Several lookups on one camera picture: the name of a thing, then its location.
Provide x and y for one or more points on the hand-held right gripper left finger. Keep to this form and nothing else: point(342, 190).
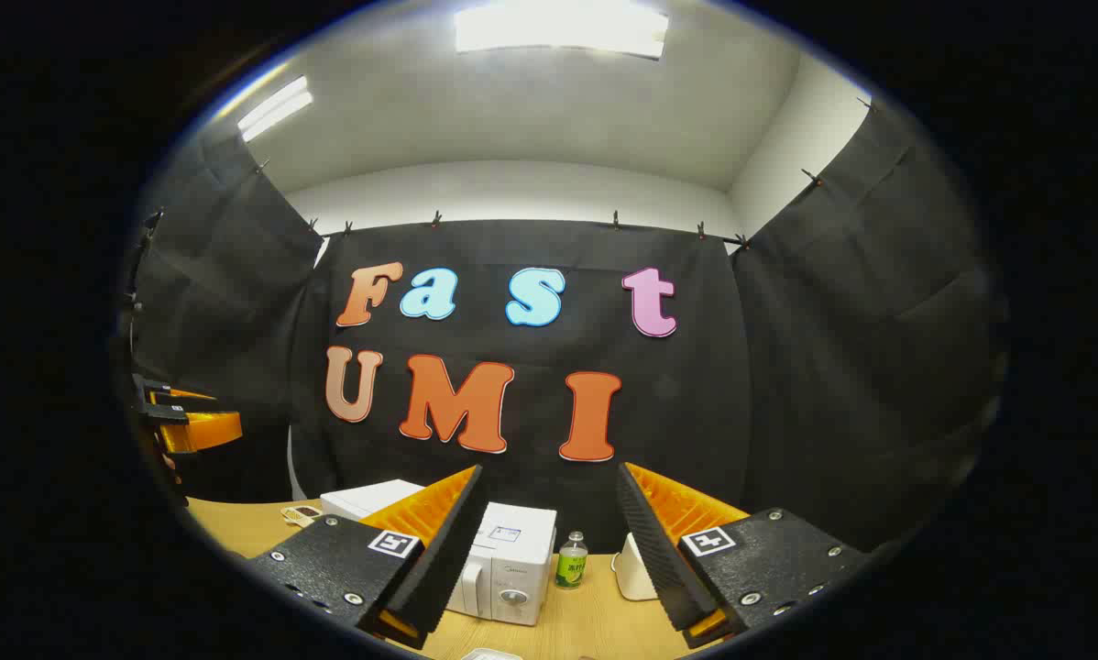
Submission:
point(444, 550)

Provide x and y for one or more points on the white divided snack dish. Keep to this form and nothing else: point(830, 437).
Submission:
point(301, 515)

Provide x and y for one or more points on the wide ceiling light panel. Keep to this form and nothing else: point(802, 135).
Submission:
point(563, 27)

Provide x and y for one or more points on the small white square dish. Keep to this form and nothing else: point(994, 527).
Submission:
point(490, 654)

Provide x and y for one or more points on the white microwave oven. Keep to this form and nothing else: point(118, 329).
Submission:
point(521, 550)

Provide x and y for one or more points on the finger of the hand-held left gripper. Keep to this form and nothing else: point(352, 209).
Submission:
point(187, 395)
point(205, 431)

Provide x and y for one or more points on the green label drink bottle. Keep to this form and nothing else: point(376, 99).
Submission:
point(571, 568)

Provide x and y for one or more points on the narrow ceiling light strip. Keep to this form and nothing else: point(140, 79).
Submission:
point(276, 108)

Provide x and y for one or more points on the white toaster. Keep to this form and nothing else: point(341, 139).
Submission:
point(636, 573)

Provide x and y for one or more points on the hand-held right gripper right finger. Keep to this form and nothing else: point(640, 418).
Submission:
point(664, 550)

